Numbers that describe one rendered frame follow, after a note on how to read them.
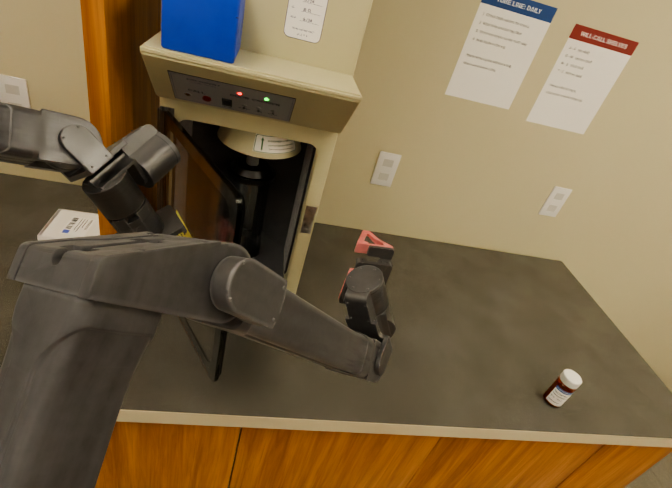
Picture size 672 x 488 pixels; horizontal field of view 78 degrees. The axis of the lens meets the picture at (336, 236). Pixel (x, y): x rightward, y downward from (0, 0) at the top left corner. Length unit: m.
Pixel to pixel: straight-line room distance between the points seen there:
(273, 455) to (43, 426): 0.83
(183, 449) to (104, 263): 0.83
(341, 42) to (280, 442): 0.81
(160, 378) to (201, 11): 0.64
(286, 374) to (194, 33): 0.65
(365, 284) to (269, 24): 0.44
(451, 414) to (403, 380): 0.12
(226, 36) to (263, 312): 0.44
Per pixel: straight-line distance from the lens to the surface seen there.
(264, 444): 1.02
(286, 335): 0.41
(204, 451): 1.05
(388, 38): 1.22
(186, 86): 0.73
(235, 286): 0.29
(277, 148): 0.85
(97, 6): 0.71
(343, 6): 0.76
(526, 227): 1.67
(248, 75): 0.66
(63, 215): 1.25
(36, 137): 0.57
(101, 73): 0.74
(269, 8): 0.76
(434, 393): 1.02
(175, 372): 0.91
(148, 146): 0.63
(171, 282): 0.27
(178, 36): 0.67
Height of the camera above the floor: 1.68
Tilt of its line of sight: 33 degrees down
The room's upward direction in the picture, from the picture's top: 17 degrees clockwise
